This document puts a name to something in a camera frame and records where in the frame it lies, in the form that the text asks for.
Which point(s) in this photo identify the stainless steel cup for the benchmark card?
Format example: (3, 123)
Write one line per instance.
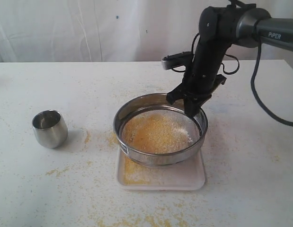
(50, 129)

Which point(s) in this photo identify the white plastic tray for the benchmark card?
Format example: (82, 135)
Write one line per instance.
(188, 175)

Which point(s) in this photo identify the yellow white grain pile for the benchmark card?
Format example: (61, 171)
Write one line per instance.
(155, 134)

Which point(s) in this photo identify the white backdrop curtain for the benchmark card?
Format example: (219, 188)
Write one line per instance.
(98, 30)

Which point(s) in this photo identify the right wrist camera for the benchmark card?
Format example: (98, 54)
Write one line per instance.
(177, 60)

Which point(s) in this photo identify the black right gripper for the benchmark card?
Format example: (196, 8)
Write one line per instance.
(198, 81)

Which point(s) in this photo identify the round stainless steel sieve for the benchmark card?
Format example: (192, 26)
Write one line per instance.
(156, 104)

